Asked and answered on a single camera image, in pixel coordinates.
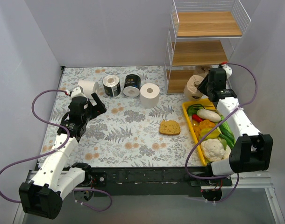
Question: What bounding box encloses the white radish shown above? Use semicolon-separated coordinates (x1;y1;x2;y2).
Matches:
197;109;221;122

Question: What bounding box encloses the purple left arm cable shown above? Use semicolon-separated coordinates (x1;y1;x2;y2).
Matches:
0;90;113;212

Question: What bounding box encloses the yellow green starfruit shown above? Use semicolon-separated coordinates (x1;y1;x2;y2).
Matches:
199;127;221;140

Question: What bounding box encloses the slice of brown bread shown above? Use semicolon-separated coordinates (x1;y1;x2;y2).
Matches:
159;120;181;135

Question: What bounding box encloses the brown roll cartoon print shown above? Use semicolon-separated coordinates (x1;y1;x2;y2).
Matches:
184;75;204;101

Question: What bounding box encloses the black wrapped roll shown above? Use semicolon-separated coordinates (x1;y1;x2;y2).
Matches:
103;75;121;97
123;74;141;98

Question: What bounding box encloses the orange bell pepper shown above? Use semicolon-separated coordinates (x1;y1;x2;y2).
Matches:
199;119;215;130

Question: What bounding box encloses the yellow plastic tray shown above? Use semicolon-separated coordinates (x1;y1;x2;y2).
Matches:
181;98;236;167

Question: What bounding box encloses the green leafy vegetable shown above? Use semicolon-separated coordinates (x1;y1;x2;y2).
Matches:
187;104;215;116

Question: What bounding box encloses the red chili pepper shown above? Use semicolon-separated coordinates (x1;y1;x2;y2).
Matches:
192;114;204;123

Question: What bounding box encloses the floral patterned table mat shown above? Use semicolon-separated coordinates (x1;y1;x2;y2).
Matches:
38;65;241;168

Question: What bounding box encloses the white paper roll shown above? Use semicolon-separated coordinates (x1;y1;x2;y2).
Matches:
78;80;99;105
140;83;160;108

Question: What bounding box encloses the black wrapped roll right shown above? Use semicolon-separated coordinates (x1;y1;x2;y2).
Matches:
123;74;141;98

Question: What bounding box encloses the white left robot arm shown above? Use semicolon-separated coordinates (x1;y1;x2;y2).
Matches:
19;93;107;219

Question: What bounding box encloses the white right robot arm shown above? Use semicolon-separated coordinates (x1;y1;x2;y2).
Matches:
198;65;273;186

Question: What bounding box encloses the black wrapped roll left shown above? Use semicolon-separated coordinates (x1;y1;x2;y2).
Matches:
103;75;121;97

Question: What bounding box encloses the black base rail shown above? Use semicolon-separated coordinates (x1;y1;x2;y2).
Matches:
28;167;271;201

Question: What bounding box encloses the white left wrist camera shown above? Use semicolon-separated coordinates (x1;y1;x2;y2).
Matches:
65;85;88;100

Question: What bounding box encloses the white paper roll lying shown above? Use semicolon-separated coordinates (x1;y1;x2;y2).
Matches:
78;80;99;105

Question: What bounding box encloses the white wire wooden shelf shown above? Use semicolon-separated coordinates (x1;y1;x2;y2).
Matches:
164;0;251;94

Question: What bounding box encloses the brown roll barcode label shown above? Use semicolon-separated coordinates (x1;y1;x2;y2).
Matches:
194;65;212;78

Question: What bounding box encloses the white cauliflower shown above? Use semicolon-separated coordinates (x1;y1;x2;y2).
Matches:
201;139;225;162

